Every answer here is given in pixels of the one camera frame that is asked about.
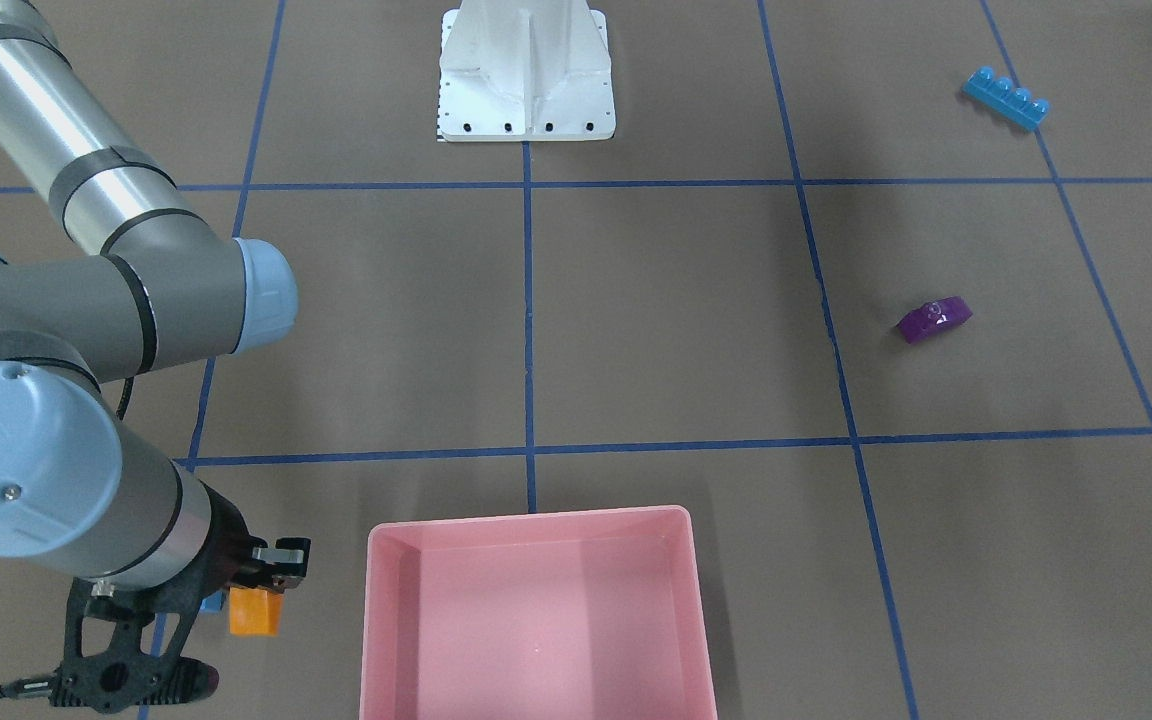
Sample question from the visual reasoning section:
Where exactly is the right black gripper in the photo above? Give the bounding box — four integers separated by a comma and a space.
175, 488, 312, 616

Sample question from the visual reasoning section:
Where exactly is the orange toy block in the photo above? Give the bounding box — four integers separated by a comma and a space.
227, 585, 285, 637

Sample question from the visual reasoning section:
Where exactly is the small blue toy block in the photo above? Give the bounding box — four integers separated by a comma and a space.
198, 591, 227, 614

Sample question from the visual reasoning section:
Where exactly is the purple toy block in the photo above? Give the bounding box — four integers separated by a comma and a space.
896, 296, 973, 344

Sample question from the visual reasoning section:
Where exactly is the long blue toy block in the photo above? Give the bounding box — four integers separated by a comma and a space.
961, 67, 1049, 132

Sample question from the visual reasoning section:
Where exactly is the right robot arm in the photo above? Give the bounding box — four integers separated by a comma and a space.
0, 1, 308, 597

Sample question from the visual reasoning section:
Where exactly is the pink plastic box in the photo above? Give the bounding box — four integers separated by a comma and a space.
358, 505, 719, 719

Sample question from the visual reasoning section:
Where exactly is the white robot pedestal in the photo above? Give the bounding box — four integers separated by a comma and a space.
435, 1, 617, 143

